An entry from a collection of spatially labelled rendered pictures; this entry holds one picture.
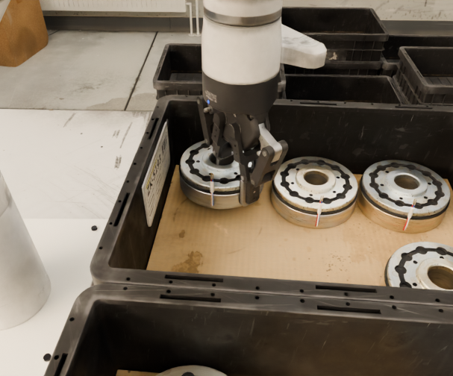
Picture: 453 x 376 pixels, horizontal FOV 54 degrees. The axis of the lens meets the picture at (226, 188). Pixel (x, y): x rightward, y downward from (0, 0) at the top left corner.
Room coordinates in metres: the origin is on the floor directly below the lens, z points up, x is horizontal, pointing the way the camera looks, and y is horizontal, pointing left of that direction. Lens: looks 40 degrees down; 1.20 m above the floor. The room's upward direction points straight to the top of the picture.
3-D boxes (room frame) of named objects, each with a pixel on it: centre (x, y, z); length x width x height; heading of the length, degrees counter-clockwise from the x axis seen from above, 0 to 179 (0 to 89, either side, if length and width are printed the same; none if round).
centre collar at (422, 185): (0.42, -0.22, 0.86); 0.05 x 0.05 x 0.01
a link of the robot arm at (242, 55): (0.42, -0.03, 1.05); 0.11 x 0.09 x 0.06; 124
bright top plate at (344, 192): (0.42, -0.11, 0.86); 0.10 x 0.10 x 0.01
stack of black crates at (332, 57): (1.75, -0.40, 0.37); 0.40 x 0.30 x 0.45; 88
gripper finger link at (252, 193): (0.38, -0.03, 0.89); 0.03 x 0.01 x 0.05; 34
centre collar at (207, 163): (0.43, 0.00, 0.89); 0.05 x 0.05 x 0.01
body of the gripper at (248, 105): (0.41, -0.01, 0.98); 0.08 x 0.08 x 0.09
